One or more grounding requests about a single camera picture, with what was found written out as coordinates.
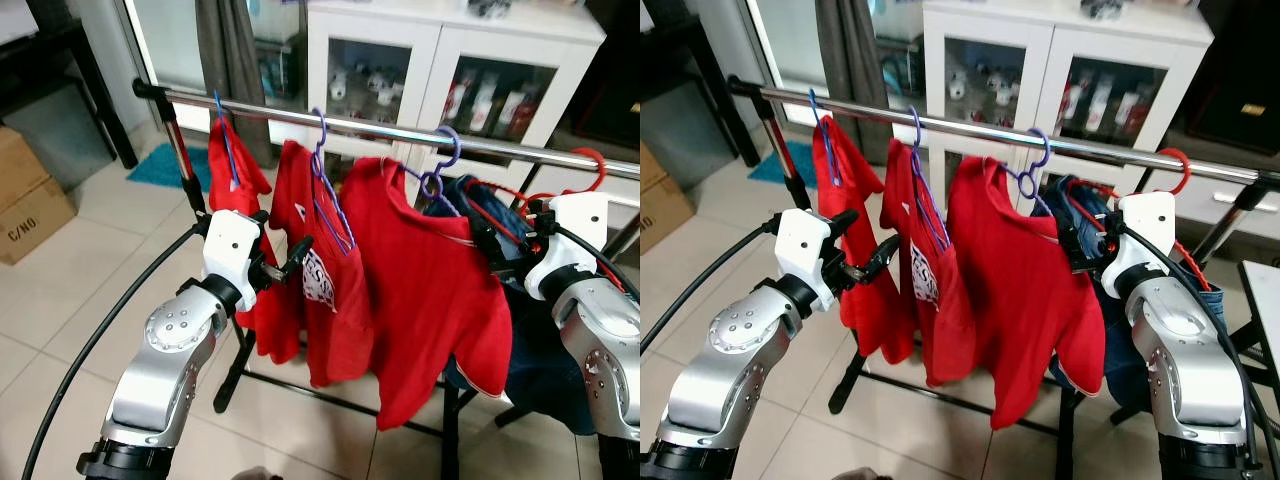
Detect red plastic hanger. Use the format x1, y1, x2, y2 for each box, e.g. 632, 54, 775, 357
1062, 147, 1213, 293
462, 147, 626, 296

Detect purple plastic hanger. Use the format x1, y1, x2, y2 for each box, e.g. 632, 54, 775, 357
985, 127, 1053, 216
905, 105, 951, 251
308, 108, 358, 253
385, 127, 464, 218

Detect small red t-shirt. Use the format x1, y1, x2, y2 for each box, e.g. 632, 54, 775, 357
812, 115, 916, 366
207, 118, 301, 363

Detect large red t-shirt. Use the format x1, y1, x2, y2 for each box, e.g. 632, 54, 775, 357
945, 157, 1106, 431
338, 157, 514, 431

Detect red t-shirt with white print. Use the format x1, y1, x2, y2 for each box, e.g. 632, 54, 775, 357
880, 140, 986, 388
268, 140, 374, 389

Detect teal floor mat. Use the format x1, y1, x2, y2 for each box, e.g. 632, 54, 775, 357
126, 143, 213, 193
748, 140, 816, 191

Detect dark blue denim jeans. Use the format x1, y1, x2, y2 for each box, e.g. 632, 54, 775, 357
440, 175, 606, 438
1040, 175, 1231, 413

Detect white drawer unit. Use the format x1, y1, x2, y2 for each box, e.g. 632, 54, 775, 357
1140, 165, 1280, 241

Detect brown cardboard box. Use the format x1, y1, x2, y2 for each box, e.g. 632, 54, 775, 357
640, 145, 679, 254
0, 125, 78, 267

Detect metal clothes rack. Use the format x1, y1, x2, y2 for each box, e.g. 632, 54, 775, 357
133, 80, 641, 480
727, 76, 1280, 480

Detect grey curtain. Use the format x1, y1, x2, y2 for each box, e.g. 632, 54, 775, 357
815, 0, 881, 151
195, 0, 279, 169

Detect white glass-door cabinet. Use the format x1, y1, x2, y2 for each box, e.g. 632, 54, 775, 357
920, 0, 1216, 186
305, 0, 609, 171

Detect dark cabinet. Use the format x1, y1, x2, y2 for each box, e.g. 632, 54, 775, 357
1185, 0, 1280, 153
575, 0, 641, 151

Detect black desk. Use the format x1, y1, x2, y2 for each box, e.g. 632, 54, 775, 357
0, 15, 141, 171
640, 15, 746, 171

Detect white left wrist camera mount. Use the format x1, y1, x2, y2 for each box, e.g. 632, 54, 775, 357
203, 210, 264, 288
775, 208, 849, 301

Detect blue wire hanger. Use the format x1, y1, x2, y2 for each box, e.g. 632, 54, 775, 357
212, 92, 243, 193
808, 90, 841, 191

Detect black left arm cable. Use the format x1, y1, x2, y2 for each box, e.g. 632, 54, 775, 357
22, 222, 208, 480
640, 222, 781, 353

